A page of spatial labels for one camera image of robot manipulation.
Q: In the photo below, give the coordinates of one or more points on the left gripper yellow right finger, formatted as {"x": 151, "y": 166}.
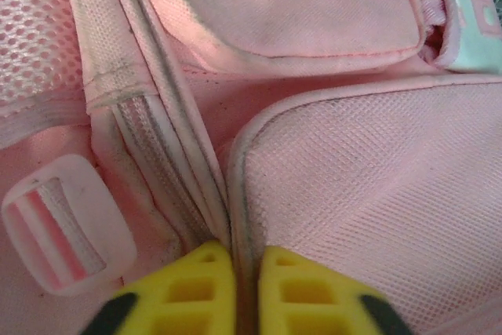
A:
{"x": 306, "y": 299}

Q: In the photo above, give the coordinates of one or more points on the pink backpack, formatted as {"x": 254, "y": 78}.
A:
{"x": 333, "y": 174}

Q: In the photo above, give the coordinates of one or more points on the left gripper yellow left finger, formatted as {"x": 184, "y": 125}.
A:
{"x": 188, "y": 299}

